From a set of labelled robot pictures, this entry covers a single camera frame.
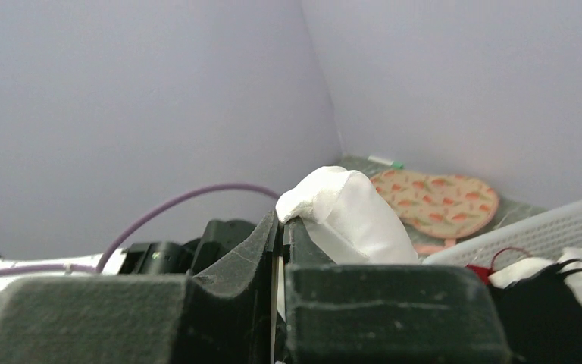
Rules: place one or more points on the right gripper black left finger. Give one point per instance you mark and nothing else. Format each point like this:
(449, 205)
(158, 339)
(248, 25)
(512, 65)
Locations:
(223, 314)

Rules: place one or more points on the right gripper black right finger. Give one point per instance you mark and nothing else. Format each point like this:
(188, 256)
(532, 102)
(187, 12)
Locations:
(351, 313)

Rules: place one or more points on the white bra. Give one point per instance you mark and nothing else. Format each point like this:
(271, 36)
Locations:
(347, 218)

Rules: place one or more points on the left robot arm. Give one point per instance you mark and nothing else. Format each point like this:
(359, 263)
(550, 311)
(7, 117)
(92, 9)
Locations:
(218, 238)

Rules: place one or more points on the white plastic laundry basket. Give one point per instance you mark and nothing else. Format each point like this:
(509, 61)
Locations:
(544, 235)

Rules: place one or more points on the red garment in basket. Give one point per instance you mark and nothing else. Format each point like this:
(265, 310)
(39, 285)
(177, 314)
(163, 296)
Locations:
(484, 271)

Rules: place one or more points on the tulip patterned pink pad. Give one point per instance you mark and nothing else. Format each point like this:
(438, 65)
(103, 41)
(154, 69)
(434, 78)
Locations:
(446, 207)

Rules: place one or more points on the white green marker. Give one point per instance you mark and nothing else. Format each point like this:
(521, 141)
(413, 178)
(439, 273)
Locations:
(387, 162)

